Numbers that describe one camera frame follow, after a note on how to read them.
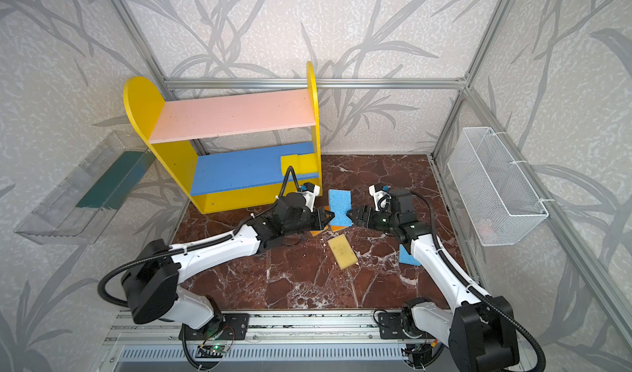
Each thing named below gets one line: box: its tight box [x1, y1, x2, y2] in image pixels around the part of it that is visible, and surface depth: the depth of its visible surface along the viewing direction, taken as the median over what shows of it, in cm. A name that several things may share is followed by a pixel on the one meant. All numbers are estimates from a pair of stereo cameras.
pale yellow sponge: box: [327, 233, 358, 271], surface depth 89 cm
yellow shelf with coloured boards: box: [123, 61, 323, 215], surface depth 84 cm
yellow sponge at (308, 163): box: [297, 153, 319, 175], surface depth 98 cm
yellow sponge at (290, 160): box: [280, 153, 299, 177], surface depth 97 cm
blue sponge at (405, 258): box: [399, 243, 422, 267], surface depth 88 cm
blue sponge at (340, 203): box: [328, 189, 354, 228], surface depth 82 cm
